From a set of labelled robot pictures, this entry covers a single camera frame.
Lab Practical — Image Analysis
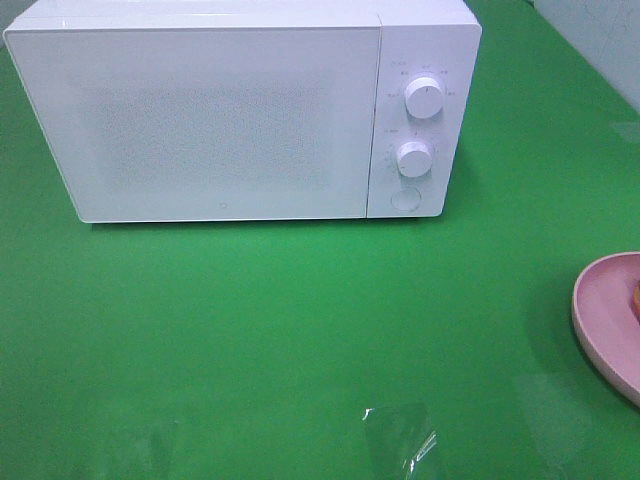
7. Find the round white door release button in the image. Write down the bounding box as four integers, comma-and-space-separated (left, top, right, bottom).
391, 188, 422, 212

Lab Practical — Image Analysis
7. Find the white microwave door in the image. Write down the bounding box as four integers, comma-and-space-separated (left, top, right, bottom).
6, 27, 380, 223

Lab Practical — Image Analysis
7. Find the pink round plate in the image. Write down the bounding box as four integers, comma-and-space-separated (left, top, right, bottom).
571, 251, 639, 405

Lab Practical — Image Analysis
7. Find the burger with lettuce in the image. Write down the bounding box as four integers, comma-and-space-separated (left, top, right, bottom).
631, 282, 640, 319

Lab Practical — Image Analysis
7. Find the lower white microwave knob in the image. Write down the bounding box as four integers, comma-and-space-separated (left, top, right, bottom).
396, 141, 434, 178

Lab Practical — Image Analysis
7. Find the white microwave knob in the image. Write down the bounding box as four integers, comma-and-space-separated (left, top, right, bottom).
404, 74, 445, 120
396, 141, 434, 178

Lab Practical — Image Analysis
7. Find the green table mat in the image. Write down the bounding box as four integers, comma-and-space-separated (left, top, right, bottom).
1, 1, 639, 479

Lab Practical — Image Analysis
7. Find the upper white microwave knob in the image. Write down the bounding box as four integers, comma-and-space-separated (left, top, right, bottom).
404, 74, 445, 120

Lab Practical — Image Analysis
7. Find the white microwave oven body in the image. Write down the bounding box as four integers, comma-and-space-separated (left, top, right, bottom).
3, 1, 482, 218

